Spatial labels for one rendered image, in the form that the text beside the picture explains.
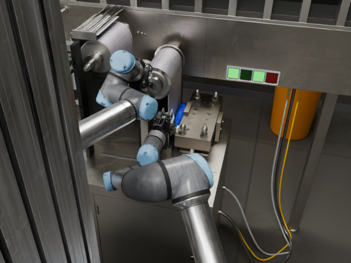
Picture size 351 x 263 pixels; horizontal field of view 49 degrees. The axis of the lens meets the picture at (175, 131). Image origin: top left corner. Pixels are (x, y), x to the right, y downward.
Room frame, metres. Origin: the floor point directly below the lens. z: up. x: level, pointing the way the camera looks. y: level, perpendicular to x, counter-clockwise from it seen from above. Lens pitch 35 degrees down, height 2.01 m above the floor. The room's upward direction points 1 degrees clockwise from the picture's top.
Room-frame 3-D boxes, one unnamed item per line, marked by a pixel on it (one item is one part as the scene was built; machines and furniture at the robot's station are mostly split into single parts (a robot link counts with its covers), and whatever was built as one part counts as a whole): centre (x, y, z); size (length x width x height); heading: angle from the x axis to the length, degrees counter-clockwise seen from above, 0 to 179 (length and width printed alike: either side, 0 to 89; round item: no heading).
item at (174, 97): (1.52, 0.01, 1.11); 0.23 x 0.01 x 0.18; 167
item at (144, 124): (1.38, 0.14, 1.05); 0.06 x 0.05 x 0.31; 167
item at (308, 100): (2.93, -1.06, 0.33); 0.44 x 0.42 x 0.67; 167
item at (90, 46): (1.60, 0.31, 1.34); 0.25 x 0.14 x 0.14; 167
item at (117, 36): (1.56, 0.19, 1.16); 0.39 x 0.23 x 0.51; 77
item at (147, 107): (0.87, 0.25, 1.38); 0.49 x 0.11 x 0.12; 141
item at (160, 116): (1.29, 0.06, 1.12); 0.12 x 0.08 x 0.09; 167
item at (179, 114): (1.51, -0.02, 1.03); 0.21 x 0.04 x 0.03; 167
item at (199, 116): (1.53, -0.12, 1.00); 0.40 x 0.16 x 0.06; 167
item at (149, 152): (1.13, 0.10, 1.11); 0.11 x 0.08 x 0.09; 167
